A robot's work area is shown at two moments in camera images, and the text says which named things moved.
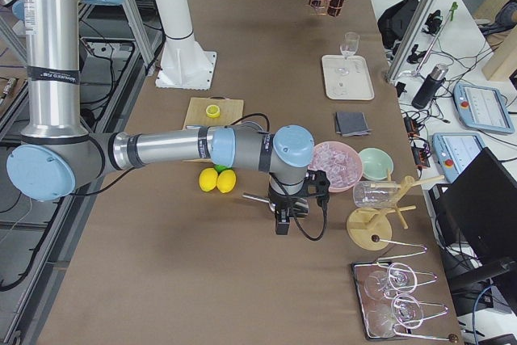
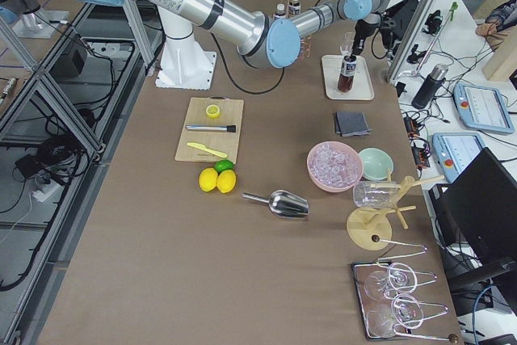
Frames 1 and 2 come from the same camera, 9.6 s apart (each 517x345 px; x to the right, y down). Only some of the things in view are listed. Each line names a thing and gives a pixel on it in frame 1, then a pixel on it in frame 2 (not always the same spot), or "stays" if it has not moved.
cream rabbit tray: (347, 78) stays
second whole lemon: (226, 180) stays
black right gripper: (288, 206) to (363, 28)
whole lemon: (208, 178) stays
